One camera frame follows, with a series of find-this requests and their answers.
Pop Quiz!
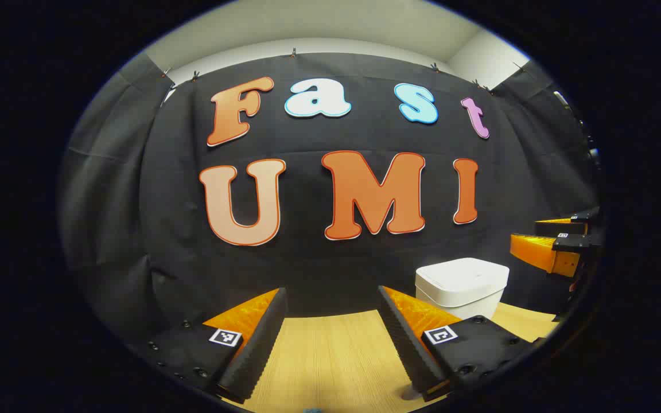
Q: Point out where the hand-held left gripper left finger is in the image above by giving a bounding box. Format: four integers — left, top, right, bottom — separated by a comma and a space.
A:
130, 287, 289, 405

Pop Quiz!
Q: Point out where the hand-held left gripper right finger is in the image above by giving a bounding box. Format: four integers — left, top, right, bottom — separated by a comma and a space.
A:
378, 285, 541, 402

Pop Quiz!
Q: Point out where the white desktop garbage bin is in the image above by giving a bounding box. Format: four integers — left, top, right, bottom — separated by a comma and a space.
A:
415, 258, 510, 320

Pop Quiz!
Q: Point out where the wooden desktop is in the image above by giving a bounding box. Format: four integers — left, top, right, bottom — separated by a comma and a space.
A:
224, 303, 561, 413

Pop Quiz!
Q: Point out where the black backdrop cloth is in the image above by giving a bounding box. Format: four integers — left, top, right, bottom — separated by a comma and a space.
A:
58, 52, 601, 350

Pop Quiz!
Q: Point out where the row of backdrop clips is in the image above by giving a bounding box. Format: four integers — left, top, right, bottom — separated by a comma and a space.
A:
161, 49, 529, 92

